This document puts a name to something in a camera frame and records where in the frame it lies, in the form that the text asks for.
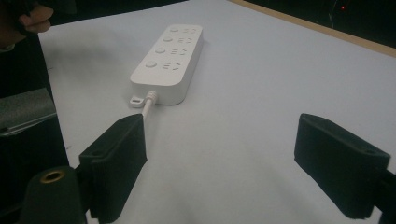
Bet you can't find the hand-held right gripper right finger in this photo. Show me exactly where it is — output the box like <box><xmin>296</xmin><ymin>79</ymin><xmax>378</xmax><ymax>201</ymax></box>
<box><xmin>293</xmin><ymin>113</ymin><xmax>391</xmax><ymax>220</ymax></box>

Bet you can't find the white power strip cable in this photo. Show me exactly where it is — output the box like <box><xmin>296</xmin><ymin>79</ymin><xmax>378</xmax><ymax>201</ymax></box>
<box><xmin>141</xmin><ymin>90</ymin><xmax>159</xmax><ymax>121</ymax></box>

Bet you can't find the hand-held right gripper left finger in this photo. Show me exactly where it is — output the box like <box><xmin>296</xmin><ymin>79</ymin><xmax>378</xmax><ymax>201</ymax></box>
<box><xmin>78</xmin><ymin>113</ymin><xmax>149</xmax><ymax>224</ymax></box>

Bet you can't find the white power strip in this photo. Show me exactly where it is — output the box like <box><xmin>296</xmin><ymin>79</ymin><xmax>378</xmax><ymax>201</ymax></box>
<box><xmin>128</xmin><ymin>23</ymin><xmax>205</xmax><ymax>108</ymax></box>

